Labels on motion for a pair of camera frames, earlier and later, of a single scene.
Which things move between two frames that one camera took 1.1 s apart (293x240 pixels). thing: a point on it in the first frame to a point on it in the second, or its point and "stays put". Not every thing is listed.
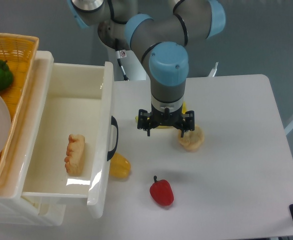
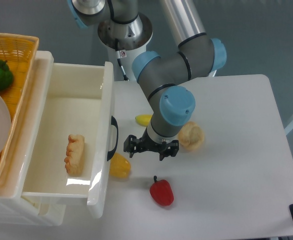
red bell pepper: [162, 192] stays put
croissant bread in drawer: [74, 161] stays put
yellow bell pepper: [119, 167] stays put
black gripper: [185, 121] to [132, 144]
